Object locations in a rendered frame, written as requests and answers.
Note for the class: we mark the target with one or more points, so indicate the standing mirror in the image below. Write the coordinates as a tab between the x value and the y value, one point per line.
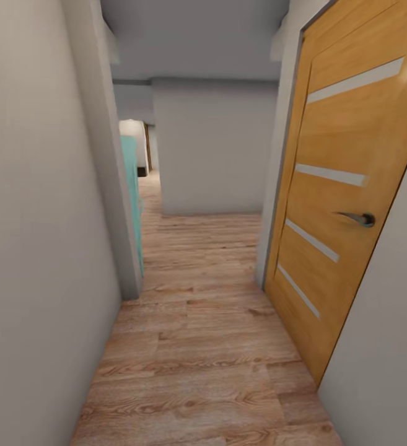
129	153

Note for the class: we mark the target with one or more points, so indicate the cabinet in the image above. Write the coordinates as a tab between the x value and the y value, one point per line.
142	171

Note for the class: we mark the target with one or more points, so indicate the door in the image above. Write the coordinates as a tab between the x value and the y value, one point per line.
345	159

